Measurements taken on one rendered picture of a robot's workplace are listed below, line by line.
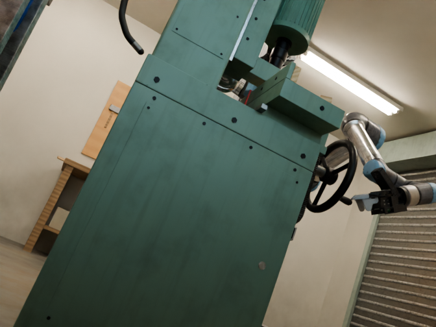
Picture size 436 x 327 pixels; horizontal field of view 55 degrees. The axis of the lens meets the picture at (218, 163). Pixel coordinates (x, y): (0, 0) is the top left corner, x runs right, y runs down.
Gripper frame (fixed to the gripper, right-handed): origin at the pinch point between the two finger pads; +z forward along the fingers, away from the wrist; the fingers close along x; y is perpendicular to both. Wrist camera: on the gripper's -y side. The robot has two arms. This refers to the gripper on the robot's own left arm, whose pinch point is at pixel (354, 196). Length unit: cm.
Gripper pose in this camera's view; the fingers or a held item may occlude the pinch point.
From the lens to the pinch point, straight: 149.5
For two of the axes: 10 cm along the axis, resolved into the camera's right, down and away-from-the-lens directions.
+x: -3.3, 1.5, 9.3
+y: 1.2, 9.9, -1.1
